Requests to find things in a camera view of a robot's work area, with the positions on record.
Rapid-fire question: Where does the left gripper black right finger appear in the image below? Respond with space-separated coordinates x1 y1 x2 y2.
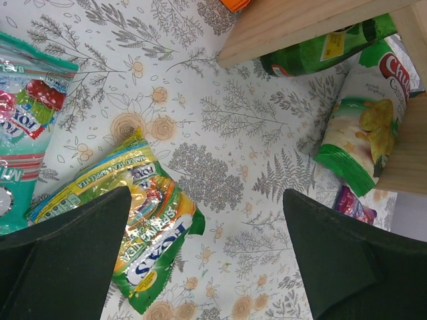
283 189 426 319

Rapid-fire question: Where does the yellow green Fox's candy bag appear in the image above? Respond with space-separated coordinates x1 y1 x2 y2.
27 129 205 314

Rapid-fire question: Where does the green glass bottle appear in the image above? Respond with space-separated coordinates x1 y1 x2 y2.
260 14 397 77

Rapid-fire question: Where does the teal Fox's bag near left arm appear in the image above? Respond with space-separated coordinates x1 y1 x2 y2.
1 33 78 235

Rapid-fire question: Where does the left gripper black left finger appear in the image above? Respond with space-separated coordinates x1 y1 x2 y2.
1 187 131 319

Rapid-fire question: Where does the green cassava chips bag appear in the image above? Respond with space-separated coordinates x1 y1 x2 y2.
314 40 411 197

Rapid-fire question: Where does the purple Fox's candy bag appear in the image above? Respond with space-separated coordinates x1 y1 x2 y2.
333 185 377 225

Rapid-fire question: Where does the orange candy box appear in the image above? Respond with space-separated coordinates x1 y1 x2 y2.
220 0 250 13

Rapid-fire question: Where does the wooden two-tier shelf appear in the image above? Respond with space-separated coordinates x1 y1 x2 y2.
218 1 426 196

